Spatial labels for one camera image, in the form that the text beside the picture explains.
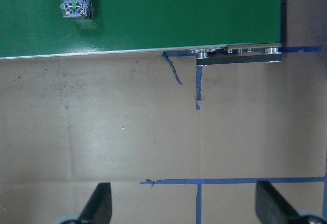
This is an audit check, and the yellow push button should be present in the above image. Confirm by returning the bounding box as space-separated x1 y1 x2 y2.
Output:
60 0 94 20

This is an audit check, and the green conveyor belt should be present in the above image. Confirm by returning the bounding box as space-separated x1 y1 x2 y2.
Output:
1 0 281 59

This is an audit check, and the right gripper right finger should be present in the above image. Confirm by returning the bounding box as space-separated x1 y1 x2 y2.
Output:
255 181 300 224

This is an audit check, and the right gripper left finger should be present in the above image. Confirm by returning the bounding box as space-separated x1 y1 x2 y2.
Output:
77 183 112 224

